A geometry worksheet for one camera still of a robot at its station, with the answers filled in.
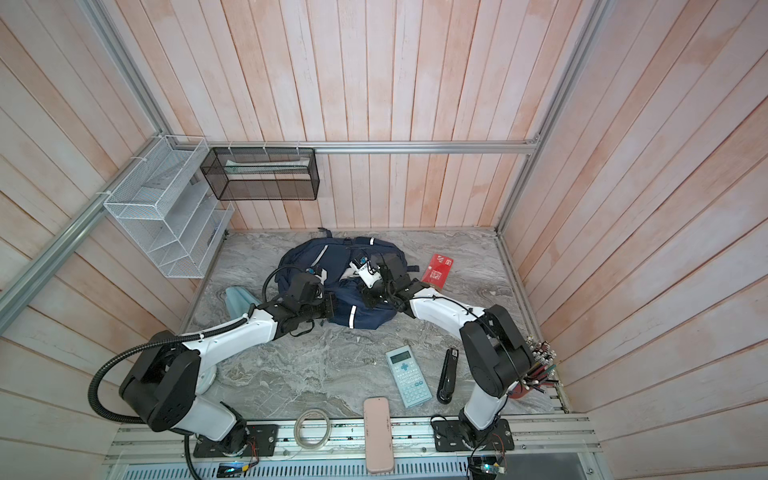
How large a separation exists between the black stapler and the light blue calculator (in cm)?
3

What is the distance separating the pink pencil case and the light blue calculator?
0.18ft

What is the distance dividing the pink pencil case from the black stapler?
149 mm

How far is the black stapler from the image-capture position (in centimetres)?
79

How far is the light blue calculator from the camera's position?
81 centimetres

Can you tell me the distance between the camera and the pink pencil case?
27.6 inches
